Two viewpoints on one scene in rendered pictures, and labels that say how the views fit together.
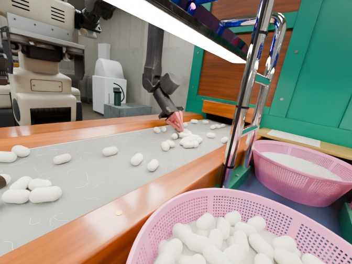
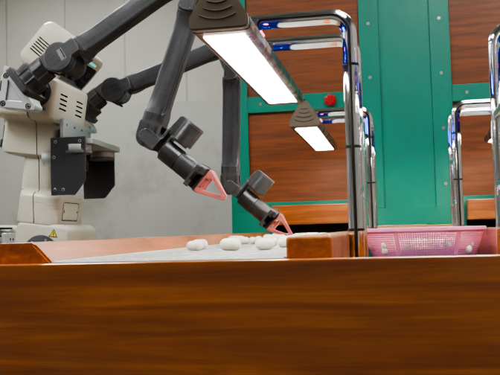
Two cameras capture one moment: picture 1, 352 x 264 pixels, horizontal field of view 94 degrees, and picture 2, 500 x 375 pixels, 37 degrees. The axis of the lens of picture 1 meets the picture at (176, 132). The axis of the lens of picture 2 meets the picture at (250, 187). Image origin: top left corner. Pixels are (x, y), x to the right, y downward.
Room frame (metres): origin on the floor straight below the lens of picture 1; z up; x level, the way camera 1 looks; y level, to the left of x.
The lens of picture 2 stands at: (-1.39, 1.14, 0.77)
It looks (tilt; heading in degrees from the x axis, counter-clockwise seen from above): 3 degrees up; 333
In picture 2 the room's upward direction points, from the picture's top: 2 degrees counter-clockwise
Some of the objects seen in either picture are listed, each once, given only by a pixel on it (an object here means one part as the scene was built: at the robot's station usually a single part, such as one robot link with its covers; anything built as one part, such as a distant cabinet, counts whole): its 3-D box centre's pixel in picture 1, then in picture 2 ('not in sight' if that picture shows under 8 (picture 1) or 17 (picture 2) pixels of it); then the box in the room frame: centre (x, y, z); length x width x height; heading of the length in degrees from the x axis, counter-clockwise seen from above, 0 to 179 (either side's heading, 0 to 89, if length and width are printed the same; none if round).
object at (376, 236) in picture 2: not in sight; (423, 248); (-0.11, 0.07, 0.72); 0.27 x 0.27 x 0.10
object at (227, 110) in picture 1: (229, 110); (314, 213); (0.88, -0.27, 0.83); 0.30 x 0.06 x 0.07; 52
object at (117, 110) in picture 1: (127, 104); not in sight; (3.37, 1.08, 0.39); 0.82 x 0.65 x 0.79; 146
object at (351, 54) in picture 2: not in sight; (308, 155); (-0.33, 0.49, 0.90); 0.20 x 0.19 x 0.45; 142
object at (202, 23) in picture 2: not in sight; (259, 54); (-0.27, 0.55, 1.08); 0.62 x 0.08 x 0.07; 142
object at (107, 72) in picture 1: (109, 88); not in sight; (3.95, 1.70, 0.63); 0.63 x 0.56 x 1.25; 56
